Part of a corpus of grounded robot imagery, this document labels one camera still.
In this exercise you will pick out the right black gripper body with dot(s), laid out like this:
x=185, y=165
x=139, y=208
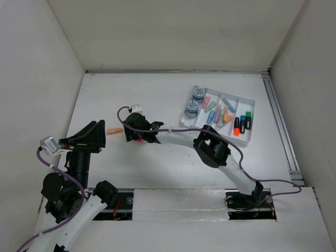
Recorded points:
x=135, y=135

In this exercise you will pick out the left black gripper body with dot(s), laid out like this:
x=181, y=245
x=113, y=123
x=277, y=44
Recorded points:
x=69, y=145

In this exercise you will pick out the blue patterned tape roll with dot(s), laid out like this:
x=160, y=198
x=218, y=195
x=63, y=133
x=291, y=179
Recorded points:
x=198, y=94

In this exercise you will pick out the blue eraser case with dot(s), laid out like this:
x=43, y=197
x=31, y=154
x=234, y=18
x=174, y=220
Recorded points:
x=210, y=117

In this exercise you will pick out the green eraser case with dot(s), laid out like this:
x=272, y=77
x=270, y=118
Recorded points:
x=211, y=106

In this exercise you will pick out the purple translucent marker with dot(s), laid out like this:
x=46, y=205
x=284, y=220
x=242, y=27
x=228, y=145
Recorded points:
x=218, y=114

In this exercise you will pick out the green cap clear marker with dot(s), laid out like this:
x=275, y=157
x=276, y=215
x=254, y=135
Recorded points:
x=221, y=118

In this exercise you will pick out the yellow cap translucent marker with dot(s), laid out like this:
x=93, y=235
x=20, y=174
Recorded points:
x=226, y=117

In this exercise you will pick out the blue cap clear marker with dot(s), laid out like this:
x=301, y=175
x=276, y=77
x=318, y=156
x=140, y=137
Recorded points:
x=230, y=106

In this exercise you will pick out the orange cap black highlighter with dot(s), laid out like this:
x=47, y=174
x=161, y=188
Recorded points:
x=237, y=126

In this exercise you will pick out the blue cap black highlighter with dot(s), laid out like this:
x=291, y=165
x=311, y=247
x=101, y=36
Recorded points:
x=242, y=125

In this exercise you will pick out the green cap black highlighter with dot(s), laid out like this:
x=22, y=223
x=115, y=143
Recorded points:
x=248, y=120

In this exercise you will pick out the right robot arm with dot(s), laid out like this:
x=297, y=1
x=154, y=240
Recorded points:
x=210, y=146

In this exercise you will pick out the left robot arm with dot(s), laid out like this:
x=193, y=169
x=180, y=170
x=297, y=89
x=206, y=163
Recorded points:
x=70, y=206

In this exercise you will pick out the white divided organizer tray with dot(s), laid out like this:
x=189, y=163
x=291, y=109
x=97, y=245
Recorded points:
x=241, y=105

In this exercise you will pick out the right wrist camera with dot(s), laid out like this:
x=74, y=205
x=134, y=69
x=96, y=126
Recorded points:
x=136, y=108

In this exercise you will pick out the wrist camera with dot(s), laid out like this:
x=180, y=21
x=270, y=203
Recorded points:
x=49, y=145
x=136, y=108

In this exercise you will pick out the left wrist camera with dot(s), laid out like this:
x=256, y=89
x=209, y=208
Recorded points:
x=49, y=145

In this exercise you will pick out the metal mounting rail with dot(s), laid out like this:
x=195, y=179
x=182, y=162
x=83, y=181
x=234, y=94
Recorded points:
x=186, y=205

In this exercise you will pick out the aluminium frame profile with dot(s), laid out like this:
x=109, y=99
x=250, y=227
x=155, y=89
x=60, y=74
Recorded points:
x=293, y=166

